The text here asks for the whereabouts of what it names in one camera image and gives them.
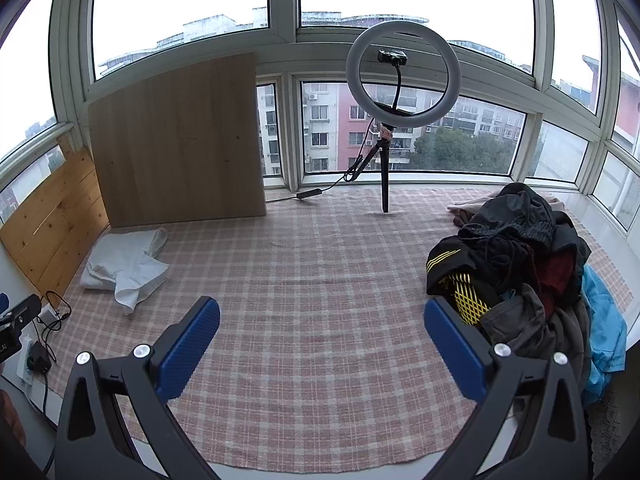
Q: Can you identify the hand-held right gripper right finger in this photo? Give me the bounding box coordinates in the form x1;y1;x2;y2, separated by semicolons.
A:
424;296;593;480

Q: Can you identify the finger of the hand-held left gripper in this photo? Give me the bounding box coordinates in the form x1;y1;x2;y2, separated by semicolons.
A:
0;294;42;333

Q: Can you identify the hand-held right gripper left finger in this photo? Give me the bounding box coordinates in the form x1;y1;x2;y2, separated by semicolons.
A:
54;296;222;480

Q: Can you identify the grey t-shirt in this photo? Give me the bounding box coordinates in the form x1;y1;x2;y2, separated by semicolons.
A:
482;282;595;398

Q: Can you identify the person's left hand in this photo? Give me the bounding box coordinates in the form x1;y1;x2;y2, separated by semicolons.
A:
0;390;27;447

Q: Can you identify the white power strip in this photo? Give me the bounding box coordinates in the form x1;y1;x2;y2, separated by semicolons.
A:
15;330;57;387

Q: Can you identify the black charger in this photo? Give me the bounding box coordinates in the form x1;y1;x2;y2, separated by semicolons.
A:
27;342;54;374

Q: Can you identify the orange pine wood board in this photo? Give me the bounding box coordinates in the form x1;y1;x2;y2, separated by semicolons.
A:
0;147;110;302

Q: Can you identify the navy blue garment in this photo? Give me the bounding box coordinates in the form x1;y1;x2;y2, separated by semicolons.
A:
472;237;541;301

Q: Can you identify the white cloth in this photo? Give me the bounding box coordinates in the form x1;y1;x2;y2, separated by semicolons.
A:
80;227;171;315

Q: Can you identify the red garment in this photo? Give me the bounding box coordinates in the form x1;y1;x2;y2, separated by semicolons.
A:
537;250;582;313

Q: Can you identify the beige garment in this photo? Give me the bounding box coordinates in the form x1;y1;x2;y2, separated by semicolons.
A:
446;195;567;229

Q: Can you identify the pink plaid blanket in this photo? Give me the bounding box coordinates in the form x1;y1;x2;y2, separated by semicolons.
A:
45;187;635;473

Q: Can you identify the black mesh garment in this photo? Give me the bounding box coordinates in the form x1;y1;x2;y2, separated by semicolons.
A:
457;182;591;261

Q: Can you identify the black tripod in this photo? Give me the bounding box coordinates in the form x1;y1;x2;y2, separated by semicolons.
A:
345;110;402;214

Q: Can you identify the pale wooden board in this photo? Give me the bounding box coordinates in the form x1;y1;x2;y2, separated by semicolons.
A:
87;51;267;228

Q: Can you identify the black gooseneck phone holder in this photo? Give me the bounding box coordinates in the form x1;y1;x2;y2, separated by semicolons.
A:
377;49;408;111

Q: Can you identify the black cable with inline controller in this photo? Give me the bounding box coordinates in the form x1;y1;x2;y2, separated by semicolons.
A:
295;117;382;202

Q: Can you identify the white ring light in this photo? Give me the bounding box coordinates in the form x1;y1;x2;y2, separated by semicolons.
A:
346;23;462;127

